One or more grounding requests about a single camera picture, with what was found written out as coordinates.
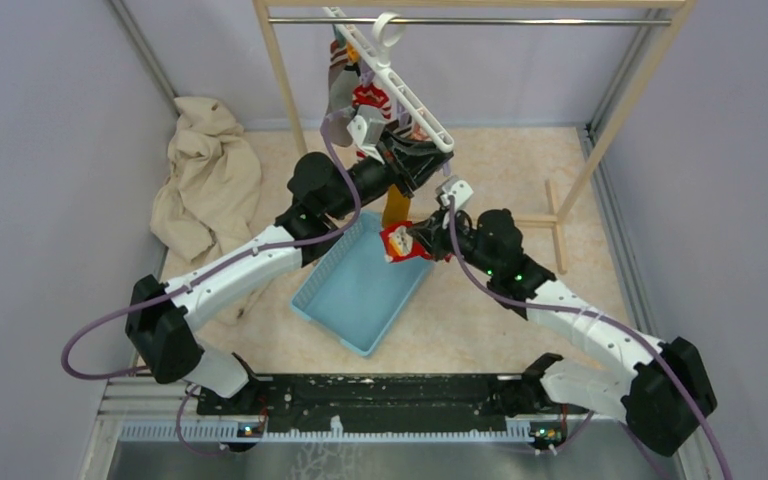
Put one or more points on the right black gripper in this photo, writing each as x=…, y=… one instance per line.
x=433, y=232

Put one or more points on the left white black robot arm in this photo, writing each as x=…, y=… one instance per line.
x=164, y=317

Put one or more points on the orange clothes clip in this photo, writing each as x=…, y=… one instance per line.
x=353, y=56

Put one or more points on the teal clothes clip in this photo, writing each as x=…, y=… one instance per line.
x=339, y=39

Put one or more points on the beige crumpled cloth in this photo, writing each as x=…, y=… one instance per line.
x=211, y=201

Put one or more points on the red white striped sock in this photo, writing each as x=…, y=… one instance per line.
x=376, y=97

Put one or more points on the red Santa Christmas sock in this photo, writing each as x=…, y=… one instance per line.
x=409, y=240

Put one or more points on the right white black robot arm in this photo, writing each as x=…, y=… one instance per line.
x=660, y=390

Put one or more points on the blue plastic basket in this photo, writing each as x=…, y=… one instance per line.
x=354, y=293

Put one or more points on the mustard yellow sock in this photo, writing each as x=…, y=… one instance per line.
x=397, y=208

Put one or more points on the grey striped-cuff sock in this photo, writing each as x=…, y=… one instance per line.
x=338, y=58

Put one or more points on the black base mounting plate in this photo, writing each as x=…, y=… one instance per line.
x=367, y=404

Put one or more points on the white plastic clip hanger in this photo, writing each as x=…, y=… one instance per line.
x=376, y=53

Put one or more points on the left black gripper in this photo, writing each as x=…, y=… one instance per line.
x=410, y=160

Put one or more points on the salmon clothes clip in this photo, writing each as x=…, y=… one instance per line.
x=419, y=134

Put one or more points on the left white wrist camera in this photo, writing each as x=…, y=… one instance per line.
x=365, y=129

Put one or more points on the metal rack rod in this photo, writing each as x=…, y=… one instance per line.
x=572, y=22

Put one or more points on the wooden clothes rack frame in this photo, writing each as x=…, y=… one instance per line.
x=474, y=76

